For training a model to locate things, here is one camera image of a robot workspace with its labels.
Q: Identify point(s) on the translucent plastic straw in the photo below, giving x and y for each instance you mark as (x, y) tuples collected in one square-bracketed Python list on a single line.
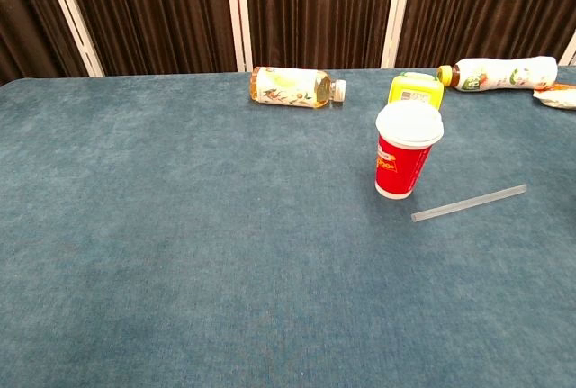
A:
[(469, 203)]

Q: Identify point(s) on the red paper cup white lid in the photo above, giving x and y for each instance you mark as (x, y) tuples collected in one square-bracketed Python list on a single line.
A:
[(403, 158)]

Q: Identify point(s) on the yellow tea bottle white cap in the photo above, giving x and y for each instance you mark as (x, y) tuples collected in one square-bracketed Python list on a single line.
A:
[(292, 87)]

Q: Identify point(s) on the blue table cloth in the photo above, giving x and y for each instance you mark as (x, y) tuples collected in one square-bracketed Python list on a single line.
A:
[(225, 235)]

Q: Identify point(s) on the yellow plastic box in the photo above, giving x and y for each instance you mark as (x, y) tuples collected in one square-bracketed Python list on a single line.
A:
[(416, 90)]

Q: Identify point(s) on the white label bottle yellow cap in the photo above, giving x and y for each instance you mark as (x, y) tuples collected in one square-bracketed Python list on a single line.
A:
[(499, 73)]

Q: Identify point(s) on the white snack packet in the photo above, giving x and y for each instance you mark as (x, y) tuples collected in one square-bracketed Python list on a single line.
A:
[(557, 96)]

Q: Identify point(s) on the white frame brown curtain screen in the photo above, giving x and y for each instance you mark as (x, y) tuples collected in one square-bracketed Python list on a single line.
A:
[(315, 10)]

